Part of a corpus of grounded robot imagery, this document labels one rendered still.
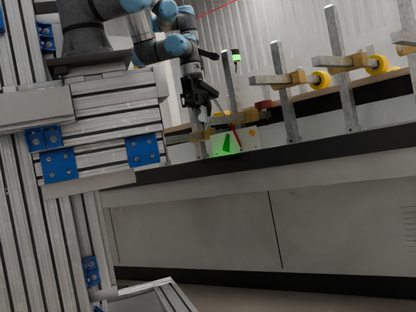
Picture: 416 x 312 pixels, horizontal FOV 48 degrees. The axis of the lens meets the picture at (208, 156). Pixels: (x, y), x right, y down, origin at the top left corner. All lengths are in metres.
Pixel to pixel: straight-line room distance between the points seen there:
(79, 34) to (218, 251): 1.52
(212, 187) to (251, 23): 9.35
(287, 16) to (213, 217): 8.59
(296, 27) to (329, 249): 8.71
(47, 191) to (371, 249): 1.30
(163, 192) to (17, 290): 1.10
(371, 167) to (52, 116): 1.11
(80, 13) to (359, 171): 1.09
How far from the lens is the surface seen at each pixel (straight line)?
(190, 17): 2.08
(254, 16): 11.29
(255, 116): 1.98
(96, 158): 1.33
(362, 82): 1.96
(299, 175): 1.90
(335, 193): 2.07
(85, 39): 1.34
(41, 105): 1.18
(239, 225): 2.39
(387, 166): 1.74
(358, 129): 1.76
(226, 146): 2.05
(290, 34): 10.68
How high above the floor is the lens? 0.73
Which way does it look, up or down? 1 degrees down
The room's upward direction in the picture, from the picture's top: 11 degrees counter-clockwise
